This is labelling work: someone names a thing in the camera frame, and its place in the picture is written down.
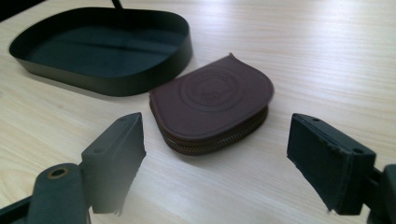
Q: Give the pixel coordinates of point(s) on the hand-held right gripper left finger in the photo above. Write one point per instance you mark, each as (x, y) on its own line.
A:
(115, 155)

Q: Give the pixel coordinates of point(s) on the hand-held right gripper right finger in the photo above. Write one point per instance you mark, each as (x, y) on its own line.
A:
(327, 161)

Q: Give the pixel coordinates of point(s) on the black key rack with tray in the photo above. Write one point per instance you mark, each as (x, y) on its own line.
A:
(102, 53)

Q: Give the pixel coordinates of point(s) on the brown zip coin purse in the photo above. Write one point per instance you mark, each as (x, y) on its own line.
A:
(208, 105)

